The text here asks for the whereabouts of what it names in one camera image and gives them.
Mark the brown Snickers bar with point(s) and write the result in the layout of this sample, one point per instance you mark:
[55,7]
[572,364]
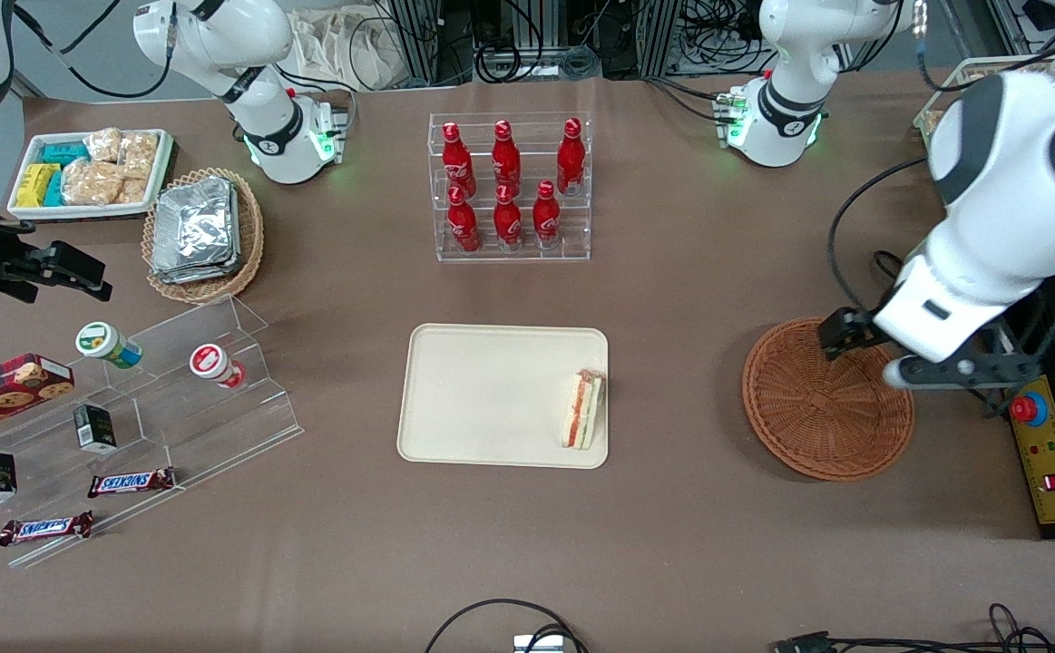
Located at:
[128,482]
[46,528]

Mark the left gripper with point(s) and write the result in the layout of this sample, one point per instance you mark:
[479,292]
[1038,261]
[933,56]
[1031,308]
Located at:
[844,332]

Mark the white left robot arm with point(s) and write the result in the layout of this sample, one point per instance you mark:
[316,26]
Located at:
[1017,181]

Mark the triangle sandwich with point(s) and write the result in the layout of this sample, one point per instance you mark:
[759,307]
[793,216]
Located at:
[581,413]

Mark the red plaid cookie box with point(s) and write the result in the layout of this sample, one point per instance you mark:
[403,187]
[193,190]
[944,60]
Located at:
[10,390]

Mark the clear bag of crackers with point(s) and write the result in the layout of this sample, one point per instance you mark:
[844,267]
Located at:
[140,154]
[92,183]
[102,145]
[134,190]

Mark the silver foil packet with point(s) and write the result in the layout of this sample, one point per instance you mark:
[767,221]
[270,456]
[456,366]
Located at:
[196,227]
[191,277]

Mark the black left wrist camera bracket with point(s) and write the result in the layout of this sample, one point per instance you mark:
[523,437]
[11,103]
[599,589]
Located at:
[962,370]

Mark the teal snack packet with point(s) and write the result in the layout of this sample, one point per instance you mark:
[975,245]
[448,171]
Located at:
[64,152]
[55,190]

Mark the aluminium frame post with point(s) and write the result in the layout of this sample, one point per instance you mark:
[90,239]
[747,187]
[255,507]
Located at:
[661,36]
[414,41]

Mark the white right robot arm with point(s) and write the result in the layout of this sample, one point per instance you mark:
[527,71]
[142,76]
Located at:
[264,118]

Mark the white snack tray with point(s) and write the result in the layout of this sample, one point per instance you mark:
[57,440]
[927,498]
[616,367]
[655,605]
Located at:
[73,213]

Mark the clear acrylic stepped shelf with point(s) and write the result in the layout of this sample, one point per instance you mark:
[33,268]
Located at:
[219,435]

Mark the round brown wicker basket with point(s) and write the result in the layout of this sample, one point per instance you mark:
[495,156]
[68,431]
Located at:
[808,417]

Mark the cup with red lid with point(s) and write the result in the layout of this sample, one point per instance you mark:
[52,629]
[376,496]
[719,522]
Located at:
[210,361]

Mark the white cloth bag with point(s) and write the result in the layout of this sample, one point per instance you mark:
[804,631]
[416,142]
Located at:
[337,45]

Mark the clear acrylic bottle rack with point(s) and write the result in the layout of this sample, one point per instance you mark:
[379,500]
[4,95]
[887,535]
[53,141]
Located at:
[482,256]

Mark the cream rectangular tray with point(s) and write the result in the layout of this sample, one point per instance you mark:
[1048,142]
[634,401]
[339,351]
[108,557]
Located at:
[491,399]

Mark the yellow emergency stop box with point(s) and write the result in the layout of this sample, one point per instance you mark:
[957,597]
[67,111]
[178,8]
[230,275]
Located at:
[1049,453]

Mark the yellow snack packet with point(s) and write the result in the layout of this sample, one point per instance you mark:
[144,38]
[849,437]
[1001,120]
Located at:
[35,186]

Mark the oval tan wicker basket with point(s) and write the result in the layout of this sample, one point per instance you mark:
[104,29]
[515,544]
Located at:
[200,290]

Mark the red cola bottle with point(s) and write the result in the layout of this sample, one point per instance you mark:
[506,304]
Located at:
[508,222]
[571,159]
[546,218]
[457,159]
[506,159]
[464,227]

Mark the small grey device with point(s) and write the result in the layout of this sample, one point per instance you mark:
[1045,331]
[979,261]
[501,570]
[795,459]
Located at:
[538,645]

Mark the cup with green lid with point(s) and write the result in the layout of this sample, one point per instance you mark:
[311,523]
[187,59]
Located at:
[101,342]

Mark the wrapped brown bread packet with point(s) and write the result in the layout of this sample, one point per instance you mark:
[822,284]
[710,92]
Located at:
[932,125]

